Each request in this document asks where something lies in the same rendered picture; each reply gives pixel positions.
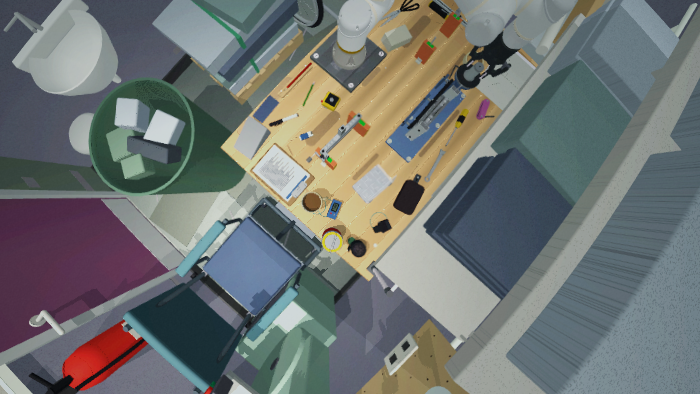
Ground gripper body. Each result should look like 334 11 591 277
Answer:
479 33 522 68

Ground dark grey handwheel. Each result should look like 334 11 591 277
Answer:
456 61 486 90

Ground white foam sheet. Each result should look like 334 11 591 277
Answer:
482 51 540 108

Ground yellow black screwdriver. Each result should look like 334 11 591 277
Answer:
443 108 470 149

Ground beige box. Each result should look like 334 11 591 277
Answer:
380 24 413 52

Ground green foam block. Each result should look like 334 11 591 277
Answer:
490 59 634 207

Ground silver wrench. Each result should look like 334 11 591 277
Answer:
423 148 447 183

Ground grey blue foam block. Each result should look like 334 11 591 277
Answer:
548 0 683 116

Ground grey mounting plate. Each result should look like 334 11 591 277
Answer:
310 37 388 92

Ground navy foam block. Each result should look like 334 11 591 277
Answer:
423 147 574 300

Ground black pouch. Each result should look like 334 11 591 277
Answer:
392 173 427 216

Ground white grid pad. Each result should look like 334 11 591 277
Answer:
352 163 394 205

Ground dark spoked wheel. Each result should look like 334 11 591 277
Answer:
295 0 333 32

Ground black plug adapter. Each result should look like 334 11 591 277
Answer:
369 212 393 235

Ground navy blue pad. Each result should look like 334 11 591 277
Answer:
252 95 281 124

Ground clipboard with paper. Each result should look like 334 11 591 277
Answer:
250 143 315 205

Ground yellow red tin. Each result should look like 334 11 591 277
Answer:
321 226 345 253

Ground grey pad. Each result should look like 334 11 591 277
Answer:
233 115 271 161

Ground foam sheet stack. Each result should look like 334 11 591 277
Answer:
151 0 305 105

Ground green waste bin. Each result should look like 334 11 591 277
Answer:
88 78 247 196

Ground white double socket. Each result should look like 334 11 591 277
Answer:
383 332 420 376

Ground brown board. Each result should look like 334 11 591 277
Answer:
356 319 462 394

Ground blue seat wheelchair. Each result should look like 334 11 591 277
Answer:
122 197 324 394

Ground white box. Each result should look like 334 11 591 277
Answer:
113 97 151 132
143 109 187 147

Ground dark grey box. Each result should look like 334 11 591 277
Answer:
126 135 183 165

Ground green draped cloth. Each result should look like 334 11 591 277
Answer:
237 267 338 394

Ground pale green box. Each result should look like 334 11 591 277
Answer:
120 154 157 181
105 128 132 163

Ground white round bowl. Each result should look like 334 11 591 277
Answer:
68 111 97 156

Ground white sink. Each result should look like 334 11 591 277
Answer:
4 0 123 97

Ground purple door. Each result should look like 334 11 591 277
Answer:
0 196 172 354

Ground red fire extinguisher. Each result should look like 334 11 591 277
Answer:
28 321 149 393

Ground black handled scissors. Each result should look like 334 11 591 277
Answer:
379 0 421 26

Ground white door handle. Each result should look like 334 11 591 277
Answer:
28 310 66 336

